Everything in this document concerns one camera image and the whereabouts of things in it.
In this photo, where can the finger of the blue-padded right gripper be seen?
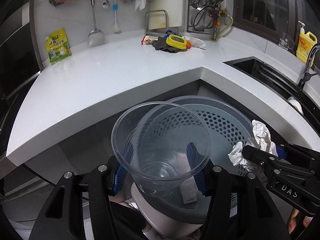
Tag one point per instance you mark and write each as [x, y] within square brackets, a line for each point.
[280, 152]
[260, 158]

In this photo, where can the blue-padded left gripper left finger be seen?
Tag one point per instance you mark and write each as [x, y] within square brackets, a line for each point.
[61, 217]

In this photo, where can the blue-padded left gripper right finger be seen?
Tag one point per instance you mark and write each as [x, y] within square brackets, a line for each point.
[240, 207]

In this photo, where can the white checked paper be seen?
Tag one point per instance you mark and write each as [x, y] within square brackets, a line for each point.
[261, 140]

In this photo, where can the clear plastic cup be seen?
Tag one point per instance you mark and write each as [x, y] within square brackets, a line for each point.
[161, 144]

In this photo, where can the dark grey cloth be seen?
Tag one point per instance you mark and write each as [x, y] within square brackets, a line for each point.
[160, 44]

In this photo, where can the black kitchen sink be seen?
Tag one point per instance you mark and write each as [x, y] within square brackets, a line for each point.
[265, 73]

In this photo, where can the person's right hand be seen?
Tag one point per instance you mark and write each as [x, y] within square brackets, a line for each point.
[297, 219]

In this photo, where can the pink printed receipt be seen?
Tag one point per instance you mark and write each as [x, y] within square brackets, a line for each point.
[188, 190]

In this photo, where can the black sink faucet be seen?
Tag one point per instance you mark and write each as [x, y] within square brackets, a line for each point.
[306, 74]

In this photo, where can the clear glass mug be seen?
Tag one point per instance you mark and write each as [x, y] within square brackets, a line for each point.
[285, 41]

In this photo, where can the yellow dish soap bottle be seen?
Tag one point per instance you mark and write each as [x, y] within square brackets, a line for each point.
[305, 42]

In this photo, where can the steel lid rack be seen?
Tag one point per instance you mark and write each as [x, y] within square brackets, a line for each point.
[224, 21]

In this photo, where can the yellow-rimmed container lid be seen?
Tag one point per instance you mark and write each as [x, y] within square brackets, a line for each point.
[176, 42]

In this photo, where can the yellow green seasoning pouch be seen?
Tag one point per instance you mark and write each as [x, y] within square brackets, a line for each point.
[57, 46]

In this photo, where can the steel spatula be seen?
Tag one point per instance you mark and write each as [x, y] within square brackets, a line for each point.
[96, 37]

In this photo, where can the red white snack wrapper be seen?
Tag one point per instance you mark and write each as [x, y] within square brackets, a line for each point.
[146, 40]

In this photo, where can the black range hood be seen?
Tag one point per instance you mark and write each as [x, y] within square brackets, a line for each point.
[20, 56]

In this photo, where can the glass pot lid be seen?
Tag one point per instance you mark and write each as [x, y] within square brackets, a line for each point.
[205, 18]

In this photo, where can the steel cutting board stand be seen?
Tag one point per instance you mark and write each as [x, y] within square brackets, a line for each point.
[157, 23]

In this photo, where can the blue white bottle brush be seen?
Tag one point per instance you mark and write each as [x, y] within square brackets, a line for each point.
[116, 27]

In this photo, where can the white cutting board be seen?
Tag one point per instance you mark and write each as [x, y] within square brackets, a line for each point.
[166, 5]

